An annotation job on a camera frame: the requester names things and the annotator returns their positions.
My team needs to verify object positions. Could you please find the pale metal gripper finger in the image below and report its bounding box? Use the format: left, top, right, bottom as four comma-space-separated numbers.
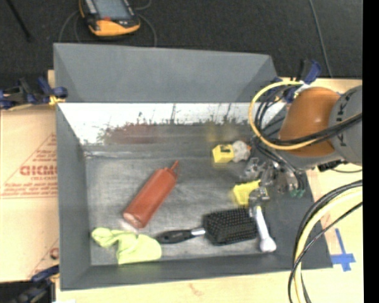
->
248, 186, 271, 208
239, 158, 262, 182

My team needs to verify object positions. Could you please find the yellow soft object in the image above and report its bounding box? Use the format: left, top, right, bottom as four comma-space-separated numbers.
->
231, 179, 262, 206

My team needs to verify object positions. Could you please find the white crumpled object orange spot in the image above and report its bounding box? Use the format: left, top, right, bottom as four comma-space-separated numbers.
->
232, 140, 252, 163

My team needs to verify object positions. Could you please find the yellow and black small box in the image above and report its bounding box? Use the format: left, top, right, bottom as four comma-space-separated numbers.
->
212, 143, 236, 164

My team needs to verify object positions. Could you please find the white bone-shaped toy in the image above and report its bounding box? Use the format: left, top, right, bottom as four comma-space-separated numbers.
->
248, 204, 277, 253

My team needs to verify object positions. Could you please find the black hair brush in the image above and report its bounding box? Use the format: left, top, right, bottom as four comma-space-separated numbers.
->
154, 207, 260, 246

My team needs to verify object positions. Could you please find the red squeeze bottle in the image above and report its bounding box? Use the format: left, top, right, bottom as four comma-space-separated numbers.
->
122, 160, 180, 230

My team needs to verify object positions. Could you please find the grey metal bin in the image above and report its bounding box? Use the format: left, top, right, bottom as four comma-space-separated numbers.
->
52, 42, 333, 290

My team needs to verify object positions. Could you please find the yellow-green cloth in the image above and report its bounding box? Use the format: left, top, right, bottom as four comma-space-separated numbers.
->
90, 227, 163, 266

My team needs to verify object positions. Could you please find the brown cardboard board red print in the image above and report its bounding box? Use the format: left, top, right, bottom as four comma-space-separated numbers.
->
0, 69, 61, 284

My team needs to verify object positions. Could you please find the black cylinder on white bracket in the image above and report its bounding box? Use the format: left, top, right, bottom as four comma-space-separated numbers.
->
317, 160, 347, 173

